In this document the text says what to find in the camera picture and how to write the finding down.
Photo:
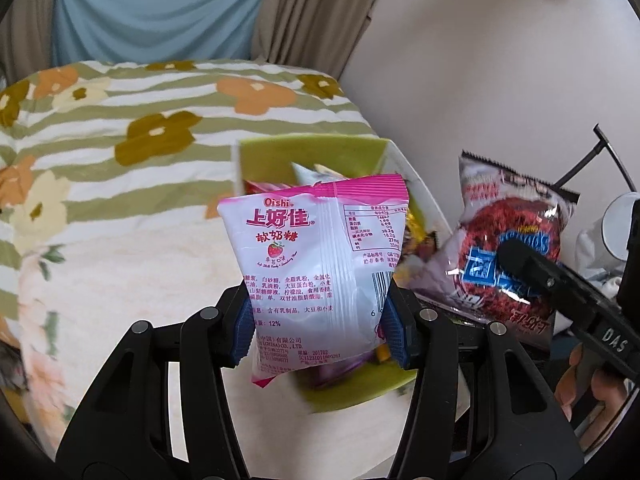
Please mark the white blue snack packet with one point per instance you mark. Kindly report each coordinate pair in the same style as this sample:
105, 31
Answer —
310, 172

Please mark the person's right hand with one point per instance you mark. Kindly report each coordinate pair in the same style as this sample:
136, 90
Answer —
595, 400

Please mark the striped floral blanket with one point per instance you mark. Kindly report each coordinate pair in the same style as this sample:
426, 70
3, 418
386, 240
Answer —
150, 210

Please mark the blue curtain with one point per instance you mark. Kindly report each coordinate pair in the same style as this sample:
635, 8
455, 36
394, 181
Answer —
150, 10

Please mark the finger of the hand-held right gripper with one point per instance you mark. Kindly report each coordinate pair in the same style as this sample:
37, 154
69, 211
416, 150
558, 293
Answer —
540, 275

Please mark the dark red snack packet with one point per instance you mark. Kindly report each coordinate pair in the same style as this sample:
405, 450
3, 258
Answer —
500, 210

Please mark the black stand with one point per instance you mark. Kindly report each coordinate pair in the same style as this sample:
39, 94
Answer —
582, 165

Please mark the pink white snack packet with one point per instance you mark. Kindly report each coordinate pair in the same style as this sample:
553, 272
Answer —
300, 260

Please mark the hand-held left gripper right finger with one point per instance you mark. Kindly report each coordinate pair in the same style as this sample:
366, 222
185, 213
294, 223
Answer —
397, 335

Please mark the white plastic bag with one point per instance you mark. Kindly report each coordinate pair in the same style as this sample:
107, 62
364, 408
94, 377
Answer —
592, 252

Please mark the orange striped snack packet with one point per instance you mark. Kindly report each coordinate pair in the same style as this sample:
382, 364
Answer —
260, 187

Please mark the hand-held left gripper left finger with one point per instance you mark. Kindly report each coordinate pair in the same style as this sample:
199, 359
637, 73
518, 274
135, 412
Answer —
243, 330

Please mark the green plastic bin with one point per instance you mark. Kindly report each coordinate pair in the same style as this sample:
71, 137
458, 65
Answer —
320, 152

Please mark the beige curtain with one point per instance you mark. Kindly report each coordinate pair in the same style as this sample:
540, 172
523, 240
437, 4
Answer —
320, 15
30, 25

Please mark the purple snack packet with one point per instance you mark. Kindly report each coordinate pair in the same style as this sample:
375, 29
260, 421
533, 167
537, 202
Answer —
340, 375

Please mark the gold foil snack packet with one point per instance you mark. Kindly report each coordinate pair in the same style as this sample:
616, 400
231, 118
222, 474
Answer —
415, 225

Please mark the white round lamp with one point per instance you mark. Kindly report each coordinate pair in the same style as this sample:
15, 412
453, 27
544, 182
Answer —
617, 225

